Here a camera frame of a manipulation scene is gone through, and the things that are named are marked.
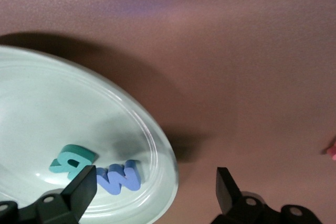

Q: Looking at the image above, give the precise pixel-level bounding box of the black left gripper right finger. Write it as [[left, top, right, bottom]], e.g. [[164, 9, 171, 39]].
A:
[[211, 167, 323, 224]]

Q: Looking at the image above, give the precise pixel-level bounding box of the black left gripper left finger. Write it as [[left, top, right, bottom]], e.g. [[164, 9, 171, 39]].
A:
[[0, 165, 97, 224]]

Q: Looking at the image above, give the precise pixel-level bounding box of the teal foam letter R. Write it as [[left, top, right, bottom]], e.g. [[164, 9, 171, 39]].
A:
[[49, 144, 98, 180]]

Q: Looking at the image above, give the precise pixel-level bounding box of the blue foam letter W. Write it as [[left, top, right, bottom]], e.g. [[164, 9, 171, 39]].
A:
[[96, 159, 142, 196]]

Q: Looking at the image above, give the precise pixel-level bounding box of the green plate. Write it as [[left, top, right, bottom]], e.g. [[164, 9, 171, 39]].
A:
[[0, 45, 180, 224]]

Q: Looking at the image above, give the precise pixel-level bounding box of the red foam letter Q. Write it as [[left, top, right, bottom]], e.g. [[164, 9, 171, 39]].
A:
[[322, 136, 336, 161]]

